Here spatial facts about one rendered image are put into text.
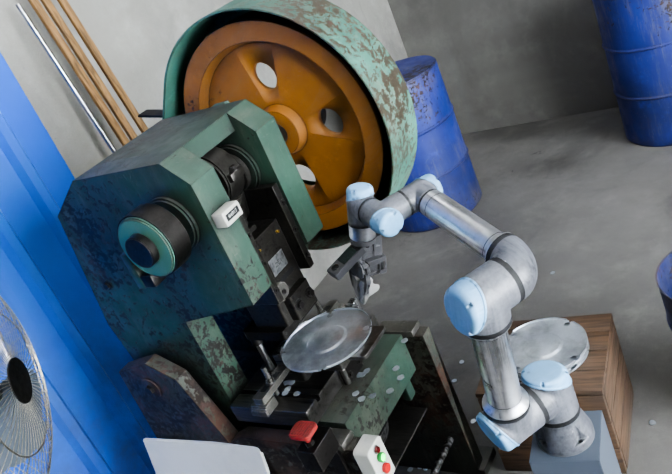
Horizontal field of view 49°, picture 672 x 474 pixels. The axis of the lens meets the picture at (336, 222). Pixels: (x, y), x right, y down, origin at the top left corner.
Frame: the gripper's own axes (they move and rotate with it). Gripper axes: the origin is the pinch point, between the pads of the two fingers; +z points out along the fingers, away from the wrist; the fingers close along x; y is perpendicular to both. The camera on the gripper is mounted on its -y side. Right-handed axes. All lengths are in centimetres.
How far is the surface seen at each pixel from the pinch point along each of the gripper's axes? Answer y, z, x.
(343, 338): -5.2, 12.1, 2.7
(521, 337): 61, 37, -4
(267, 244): -18.9, -17.9, 17.3
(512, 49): 261, 8, 207
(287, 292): -16.8, -3.6, 12.4
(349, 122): 16, -44, 25
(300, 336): -11.8, 16.9, 17.8
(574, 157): 236, 56, 128
